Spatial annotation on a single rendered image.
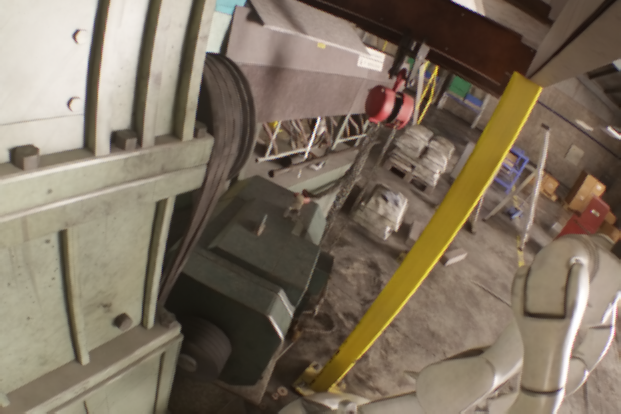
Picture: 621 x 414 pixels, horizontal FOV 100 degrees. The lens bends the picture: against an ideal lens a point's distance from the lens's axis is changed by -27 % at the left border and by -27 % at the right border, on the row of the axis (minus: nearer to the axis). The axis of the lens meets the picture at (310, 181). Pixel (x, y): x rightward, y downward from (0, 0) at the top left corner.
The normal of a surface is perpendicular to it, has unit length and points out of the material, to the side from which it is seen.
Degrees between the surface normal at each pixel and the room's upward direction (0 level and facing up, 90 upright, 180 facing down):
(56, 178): 90
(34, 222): 90
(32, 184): 90
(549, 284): 78
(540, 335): 95
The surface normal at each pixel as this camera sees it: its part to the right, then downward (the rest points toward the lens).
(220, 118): 0.86, 0.04
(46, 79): 0.84, 0.37
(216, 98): 0.82, -0.18
